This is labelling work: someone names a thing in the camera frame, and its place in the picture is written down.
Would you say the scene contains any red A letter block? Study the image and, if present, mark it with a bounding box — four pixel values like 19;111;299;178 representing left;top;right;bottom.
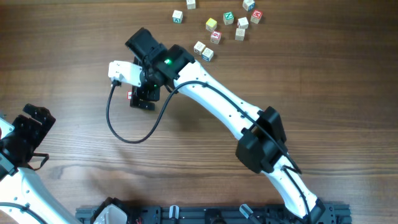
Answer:
127;91;132;100

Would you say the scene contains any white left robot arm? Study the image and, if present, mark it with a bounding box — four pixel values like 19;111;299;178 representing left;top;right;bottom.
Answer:
1;104;81;223

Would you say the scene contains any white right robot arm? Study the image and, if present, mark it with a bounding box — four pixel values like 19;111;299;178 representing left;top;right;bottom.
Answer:
125;28;325;223

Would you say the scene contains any blue bottom block near gripper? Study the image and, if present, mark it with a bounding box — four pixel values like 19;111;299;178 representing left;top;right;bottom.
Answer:
201;47;214;62

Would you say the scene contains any green V letter block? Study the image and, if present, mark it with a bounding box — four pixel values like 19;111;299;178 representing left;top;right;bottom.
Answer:
172;10;183;24

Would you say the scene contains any red 6 number block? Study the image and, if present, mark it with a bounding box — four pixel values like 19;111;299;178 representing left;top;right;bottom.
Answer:
210;30;222;44

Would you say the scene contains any yellow top block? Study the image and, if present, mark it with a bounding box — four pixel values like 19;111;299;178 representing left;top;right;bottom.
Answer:
206;18;218;32

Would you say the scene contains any blue letter block far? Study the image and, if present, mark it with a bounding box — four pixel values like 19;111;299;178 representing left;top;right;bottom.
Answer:
186;0;196;10

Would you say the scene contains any green N letter block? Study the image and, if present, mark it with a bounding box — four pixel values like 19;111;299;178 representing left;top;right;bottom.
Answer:
223;11;234;25

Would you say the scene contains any red side block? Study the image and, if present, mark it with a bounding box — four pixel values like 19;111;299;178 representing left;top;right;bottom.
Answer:
235;28;246;41

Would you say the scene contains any plain picture block blue side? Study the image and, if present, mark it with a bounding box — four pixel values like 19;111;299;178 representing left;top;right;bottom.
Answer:
238;17;249;29

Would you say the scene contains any red M letter block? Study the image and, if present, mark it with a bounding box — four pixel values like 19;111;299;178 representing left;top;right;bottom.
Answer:
251;9;263;24

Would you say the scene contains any blue H letter block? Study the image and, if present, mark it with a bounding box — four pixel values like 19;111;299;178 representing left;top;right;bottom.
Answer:
243;0;255;11

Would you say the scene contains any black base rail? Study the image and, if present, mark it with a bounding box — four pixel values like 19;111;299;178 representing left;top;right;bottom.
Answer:
75;203;352;224

